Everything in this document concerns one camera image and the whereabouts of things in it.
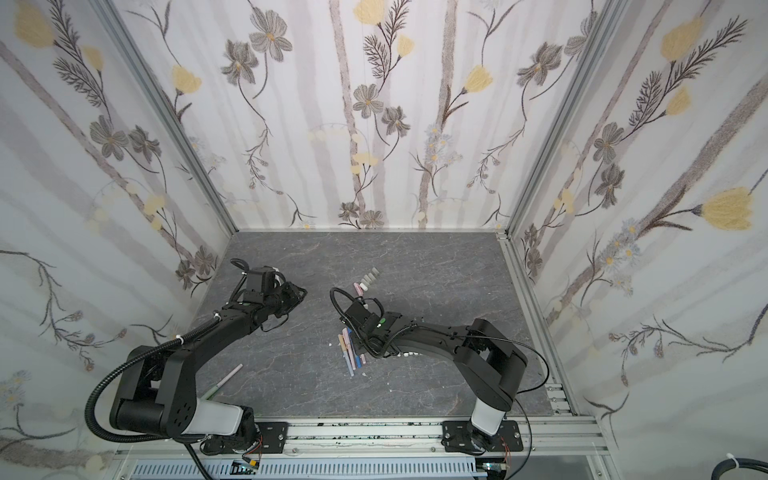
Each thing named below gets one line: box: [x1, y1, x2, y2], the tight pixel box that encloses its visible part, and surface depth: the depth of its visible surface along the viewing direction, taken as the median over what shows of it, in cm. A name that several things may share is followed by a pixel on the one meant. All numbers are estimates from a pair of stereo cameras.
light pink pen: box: [342, 327, 357, 371], surface depth 92 cm
